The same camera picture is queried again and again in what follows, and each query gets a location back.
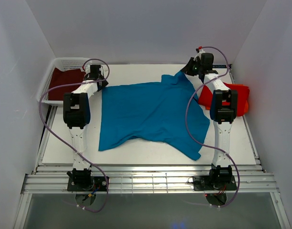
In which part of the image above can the blue t shirt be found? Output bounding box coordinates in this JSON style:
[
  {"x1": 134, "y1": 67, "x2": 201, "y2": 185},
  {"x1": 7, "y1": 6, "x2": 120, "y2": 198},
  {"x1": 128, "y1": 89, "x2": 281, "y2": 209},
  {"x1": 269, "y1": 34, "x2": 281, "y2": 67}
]
[{"x1": 99, "y1": 72, "x2": 210, "y2": 160}]

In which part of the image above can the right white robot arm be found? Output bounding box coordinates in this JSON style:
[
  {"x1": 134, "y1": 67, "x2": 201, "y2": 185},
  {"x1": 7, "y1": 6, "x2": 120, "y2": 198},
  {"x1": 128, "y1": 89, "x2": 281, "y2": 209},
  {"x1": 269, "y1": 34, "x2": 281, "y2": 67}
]
[{"x1": 181, "y1": 46, "x2": 238, "y2": 192}]

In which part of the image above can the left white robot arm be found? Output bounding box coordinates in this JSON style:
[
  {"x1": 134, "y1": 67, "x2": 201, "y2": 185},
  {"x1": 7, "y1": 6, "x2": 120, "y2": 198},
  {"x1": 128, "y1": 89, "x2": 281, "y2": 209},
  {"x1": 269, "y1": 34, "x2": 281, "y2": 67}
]
[{"x1": 63, "y1": 64, "x2": 108, "y2": 191}]

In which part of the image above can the blue label sticker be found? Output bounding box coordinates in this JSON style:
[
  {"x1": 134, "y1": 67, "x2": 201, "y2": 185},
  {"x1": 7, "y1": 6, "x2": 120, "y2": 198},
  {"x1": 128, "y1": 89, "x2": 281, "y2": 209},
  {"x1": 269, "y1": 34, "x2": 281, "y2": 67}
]
[{"x1": 213, "y1": 64, "x2": 227, "y2": 69}]

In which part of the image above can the white plastic basket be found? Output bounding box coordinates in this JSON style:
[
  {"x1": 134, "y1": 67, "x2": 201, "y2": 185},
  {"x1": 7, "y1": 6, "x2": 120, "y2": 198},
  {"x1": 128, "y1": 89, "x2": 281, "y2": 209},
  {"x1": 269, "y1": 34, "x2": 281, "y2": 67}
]
[{"x1": 36, "y1": 57, "x2": 88, "y2": 102}]

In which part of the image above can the dark red t shirt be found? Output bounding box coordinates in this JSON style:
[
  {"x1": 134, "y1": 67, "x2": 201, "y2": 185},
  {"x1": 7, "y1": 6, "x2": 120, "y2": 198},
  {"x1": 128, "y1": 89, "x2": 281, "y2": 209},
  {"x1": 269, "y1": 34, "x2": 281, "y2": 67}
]
[{"x1": 48, "y1": 68, "x2": 85, "y2": 101}]

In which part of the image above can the red folded t shirt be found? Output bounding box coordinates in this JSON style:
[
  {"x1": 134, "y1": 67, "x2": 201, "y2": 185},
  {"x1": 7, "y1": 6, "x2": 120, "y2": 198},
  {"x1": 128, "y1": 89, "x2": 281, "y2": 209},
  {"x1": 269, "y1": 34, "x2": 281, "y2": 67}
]
[{"x1": 197, "y1": 82, "x2": 250, "y2": 110}]

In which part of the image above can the orange folded t shirt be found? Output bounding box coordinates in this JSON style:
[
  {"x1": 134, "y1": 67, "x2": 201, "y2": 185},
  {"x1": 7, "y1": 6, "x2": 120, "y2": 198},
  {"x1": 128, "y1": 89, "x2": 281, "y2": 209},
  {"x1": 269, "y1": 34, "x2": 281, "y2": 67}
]
[{"x1": 205, "y1": 83, "x2": 251, "y2": 117}]

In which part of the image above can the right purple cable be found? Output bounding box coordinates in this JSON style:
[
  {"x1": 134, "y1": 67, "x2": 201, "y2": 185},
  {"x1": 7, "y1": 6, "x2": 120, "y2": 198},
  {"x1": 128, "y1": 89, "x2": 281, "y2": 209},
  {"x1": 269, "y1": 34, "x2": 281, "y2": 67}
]
[{"x1": 185, "y1": 46, "x2": 241, "y2": 208}]

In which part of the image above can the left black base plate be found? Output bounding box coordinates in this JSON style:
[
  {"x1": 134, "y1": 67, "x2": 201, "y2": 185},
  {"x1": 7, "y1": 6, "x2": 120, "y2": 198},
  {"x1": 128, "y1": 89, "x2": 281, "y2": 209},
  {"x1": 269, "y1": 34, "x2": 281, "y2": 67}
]
[{"x1": 66, "y1": 176, "x2": 109, "y2": 192}]

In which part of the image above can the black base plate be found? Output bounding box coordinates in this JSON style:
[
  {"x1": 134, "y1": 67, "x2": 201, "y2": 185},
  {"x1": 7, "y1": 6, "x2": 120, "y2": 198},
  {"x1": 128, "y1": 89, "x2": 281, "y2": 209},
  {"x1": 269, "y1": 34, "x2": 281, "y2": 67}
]
[
  {"x1": 187, "y1": 175, "x2": 237, "y2": 191},
  {"x1": 66, "y1": 176, "x2": 109, "y2": 192}
]

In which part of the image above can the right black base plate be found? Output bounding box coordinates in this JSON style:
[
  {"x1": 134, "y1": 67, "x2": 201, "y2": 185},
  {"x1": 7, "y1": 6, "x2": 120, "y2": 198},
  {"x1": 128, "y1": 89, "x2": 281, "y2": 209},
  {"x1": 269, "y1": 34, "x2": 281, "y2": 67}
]
[{"x1": 187, "y1": 175, "x2": 237, "y2": 191}]

